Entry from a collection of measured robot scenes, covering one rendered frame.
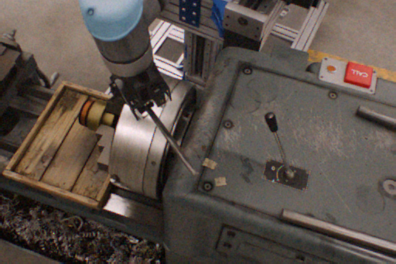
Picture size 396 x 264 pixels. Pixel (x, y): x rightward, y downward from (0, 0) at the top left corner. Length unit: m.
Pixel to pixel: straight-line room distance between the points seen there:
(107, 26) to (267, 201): 0.50
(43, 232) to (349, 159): 1.07
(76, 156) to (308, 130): 0.71
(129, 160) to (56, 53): 1.88
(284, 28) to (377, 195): 1.80
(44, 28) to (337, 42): 1.92
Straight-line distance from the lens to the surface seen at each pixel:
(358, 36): 3.06
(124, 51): 0.56
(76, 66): 2.70
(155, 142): 0.95
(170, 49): 2.45
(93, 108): 1.13
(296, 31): 2.62
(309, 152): 0.94
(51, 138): 1.39
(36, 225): 1.61
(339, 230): 0.86
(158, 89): 0.69
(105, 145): 1.09
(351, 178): 0.94
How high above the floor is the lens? 2.05
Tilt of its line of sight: 57 degrees down
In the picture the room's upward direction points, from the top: 5 degrees clockwise
